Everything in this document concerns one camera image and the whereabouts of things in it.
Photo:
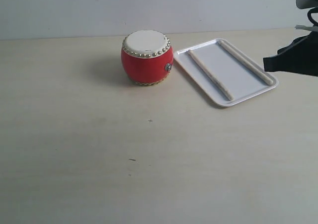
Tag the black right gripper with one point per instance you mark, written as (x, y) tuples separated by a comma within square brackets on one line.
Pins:
[(300, 57)]

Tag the wooden drumstick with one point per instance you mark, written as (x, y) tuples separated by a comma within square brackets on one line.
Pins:
[(210, 75), (245, 62)]

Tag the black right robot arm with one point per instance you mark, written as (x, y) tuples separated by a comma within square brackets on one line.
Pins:
[(312, 6)]

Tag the small red drum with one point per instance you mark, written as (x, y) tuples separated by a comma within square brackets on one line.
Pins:
[(147, 56)]

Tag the white rectangular plastic tray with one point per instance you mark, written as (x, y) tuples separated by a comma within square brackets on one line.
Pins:
[(242, 83)]

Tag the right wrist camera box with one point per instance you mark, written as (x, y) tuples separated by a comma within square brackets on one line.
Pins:
[(307, 28)]

